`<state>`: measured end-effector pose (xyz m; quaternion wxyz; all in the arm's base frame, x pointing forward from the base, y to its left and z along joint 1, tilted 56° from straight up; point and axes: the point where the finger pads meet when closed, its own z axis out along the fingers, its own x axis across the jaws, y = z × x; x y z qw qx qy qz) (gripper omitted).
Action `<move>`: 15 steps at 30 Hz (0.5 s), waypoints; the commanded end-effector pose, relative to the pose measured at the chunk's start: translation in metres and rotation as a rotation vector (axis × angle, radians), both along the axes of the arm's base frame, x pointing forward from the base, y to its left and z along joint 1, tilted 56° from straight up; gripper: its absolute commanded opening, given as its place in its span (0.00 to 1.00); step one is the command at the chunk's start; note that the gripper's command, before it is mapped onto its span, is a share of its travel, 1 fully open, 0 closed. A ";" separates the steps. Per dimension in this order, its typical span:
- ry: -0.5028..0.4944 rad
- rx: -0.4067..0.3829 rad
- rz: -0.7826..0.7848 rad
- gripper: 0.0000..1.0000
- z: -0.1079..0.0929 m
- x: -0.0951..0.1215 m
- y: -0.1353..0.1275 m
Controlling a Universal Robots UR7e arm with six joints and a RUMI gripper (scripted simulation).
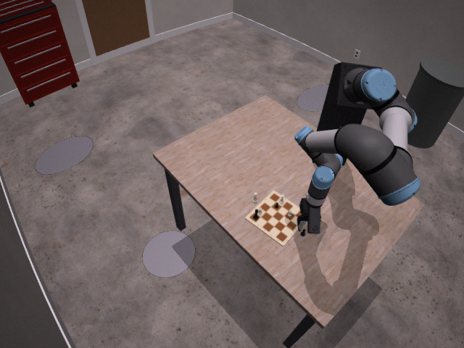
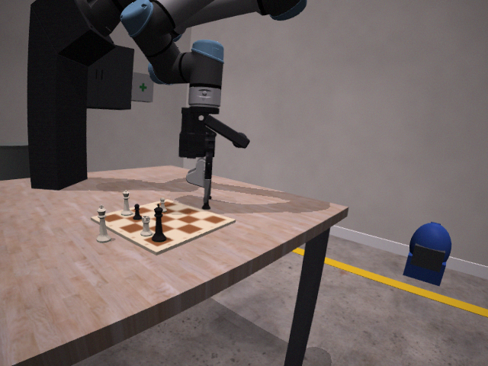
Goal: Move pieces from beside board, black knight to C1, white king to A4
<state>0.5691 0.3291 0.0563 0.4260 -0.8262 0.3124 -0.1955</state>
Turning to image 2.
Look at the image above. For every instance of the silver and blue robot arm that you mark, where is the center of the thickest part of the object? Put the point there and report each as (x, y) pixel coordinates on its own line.
(153, 23)

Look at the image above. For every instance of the chessboard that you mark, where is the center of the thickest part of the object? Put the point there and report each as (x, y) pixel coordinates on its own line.
(180, 224)

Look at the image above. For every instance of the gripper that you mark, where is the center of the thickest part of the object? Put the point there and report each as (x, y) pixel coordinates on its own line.
(196, 143)

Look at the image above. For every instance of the white chess pawn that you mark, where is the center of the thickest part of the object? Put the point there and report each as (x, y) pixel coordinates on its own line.
(162, 201)

